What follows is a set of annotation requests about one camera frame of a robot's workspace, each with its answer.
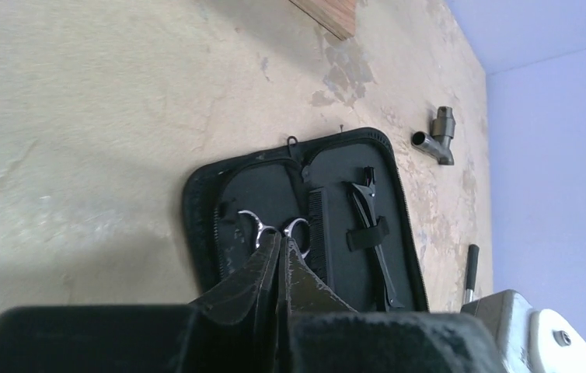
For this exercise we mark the silver thinning scissors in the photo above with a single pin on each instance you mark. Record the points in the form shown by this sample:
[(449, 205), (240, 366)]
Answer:
[(260, 228)]

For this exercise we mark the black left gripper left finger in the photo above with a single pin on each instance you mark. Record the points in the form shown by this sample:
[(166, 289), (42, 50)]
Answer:
[(230, 328)]

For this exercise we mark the wooden board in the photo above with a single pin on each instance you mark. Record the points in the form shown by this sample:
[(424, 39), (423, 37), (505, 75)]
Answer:
[(337, 16)]

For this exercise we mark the black zippered tool case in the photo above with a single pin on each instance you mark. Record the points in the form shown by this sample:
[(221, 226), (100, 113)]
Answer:
[(275, 185)]

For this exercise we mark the black hair clip in case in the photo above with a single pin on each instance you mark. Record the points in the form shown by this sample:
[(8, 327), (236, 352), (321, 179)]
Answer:
[(370, 237)]

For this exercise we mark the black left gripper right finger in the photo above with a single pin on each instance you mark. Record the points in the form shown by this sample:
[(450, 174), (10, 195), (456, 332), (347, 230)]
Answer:
[(320, 332)]

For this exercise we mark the black hair clip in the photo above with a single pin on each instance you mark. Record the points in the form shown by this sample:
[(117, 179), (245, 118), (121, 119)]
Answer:
[(370, 180), (370, 237)]

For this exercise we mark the black hair comb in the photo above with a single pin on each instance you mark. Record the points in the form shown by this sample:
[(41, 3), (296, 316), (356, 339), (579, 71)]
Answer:
[(319, 256)]

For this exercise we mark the dark metal pipe fitting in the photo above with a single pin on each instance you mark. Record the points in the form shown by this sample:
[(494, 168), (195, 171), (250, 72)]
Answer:
[(437, 143)]

